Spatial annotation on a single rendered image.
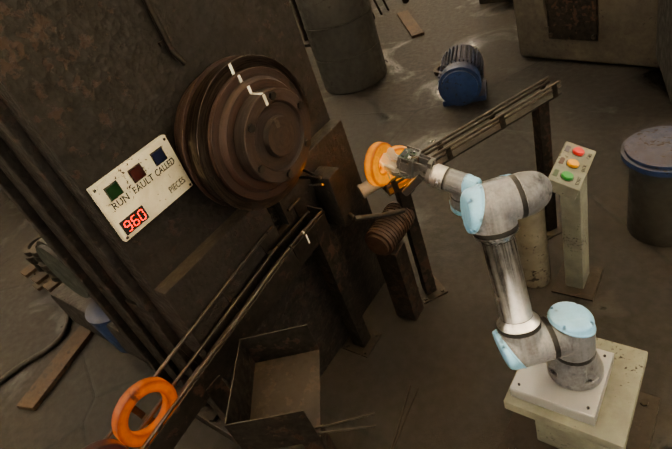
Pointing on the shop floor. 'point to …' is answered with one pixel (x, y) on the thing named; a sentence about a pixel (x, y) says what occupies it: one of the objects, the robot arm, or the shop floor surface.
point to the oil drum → (341, 30)
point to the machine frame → (198, 230)
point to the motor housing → (396, 260)
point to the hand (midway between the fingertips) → (379, 159)
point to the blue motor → (462, 76)
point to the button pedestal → (575, 227)
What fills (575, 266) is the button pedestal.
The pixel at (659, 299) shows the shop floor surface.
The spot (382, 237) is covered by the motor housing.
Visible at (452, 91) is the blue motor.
